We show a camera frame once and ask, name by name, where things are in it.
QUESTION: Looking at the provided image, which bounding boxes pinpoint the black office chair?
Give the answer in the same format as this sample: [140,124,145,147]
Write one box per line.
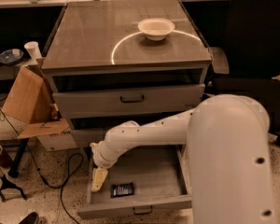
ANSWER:
[206,0,280,146]

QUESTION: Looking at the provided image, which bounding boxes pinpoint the top grey drawer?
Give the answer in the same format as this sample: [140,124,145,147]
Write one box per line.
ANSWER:
[53,84,204,119]

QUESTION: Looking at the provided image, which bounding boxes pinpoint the grey drawer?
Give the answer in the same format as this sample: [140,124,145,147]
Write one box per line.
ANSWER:
[77,146,191,219]
[53,84,204,119]
[71,112,178,147]

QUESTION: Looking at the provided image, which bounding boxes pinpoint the small bottle in box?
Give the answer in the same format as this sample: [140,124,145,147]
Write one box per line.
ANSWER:
[51,104,60,120]

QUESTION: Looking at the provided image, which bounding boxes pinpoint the white paper bowl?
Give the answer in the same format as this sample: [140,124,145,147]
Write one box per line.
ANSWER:
[138,18,175,41]

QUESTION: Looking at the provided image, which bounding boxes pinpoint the dark blue plate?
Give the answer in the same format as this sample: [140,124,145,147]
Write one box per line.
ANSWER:
[0,49,23,66]

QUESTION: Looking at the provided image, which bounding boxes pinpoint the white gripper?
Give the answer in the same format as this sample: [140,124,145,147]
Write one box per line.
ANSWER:
[90,141,119,192]

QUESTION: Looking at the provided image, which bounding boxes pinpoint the bottom grey drawer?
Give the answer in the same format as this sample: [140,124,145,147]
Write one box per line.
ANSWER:
[77,146,191,219]

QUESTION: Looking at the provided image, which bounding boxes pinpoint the brown round container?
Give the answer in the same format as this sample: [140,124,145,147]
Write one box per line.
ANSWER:
[0,145,12,168]

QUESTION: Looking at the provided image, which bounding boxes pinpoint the middle grey drawer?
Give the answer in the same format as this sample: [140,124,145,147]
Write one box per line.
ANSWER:
[71,112,178,147]

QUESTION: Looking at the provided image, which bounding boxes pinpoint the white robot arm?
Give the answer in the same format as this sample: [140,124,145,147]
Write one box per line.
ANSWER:
[91,94,277,224]

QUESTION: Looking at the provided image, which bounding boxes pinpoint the grey drawer cabinet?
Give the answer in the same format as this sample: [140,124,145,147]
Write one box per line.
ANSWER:
[41,0,213,161]

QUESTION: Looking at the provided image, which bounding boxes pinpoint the black floor cable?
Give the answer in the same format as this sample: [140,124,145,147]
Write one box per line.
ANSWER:
[0,95,85,224]

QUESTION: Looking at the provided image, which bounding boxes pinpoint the brown cardboard box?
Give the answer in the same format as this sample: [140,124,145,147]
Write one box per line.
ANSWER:
[2,63,77,151]

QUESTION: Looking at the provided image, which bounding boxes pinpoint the dark blue rxbar wrapper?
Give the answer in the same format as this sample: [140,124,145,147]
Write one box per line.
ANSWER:
[110,182,134,198]

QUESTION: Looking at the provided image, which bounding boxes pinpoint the dark shoe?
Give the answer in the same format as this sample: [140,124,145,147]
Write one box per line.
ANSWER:
[19,212,39,224]

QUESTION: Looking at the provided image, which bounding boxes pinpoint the white paper cup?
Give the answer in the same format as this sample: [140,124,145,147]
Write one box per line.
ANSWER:
[24,41,42,60]

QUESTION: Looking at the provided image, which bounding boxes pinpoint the black stand foot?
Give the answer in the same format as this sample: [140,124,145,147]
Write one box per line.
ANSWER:
[0,167,27,202]

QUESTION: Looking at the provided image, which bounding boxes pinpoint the black table leg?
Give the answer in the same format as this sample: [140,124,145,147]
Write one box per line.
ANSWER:
[8,138,29,178]

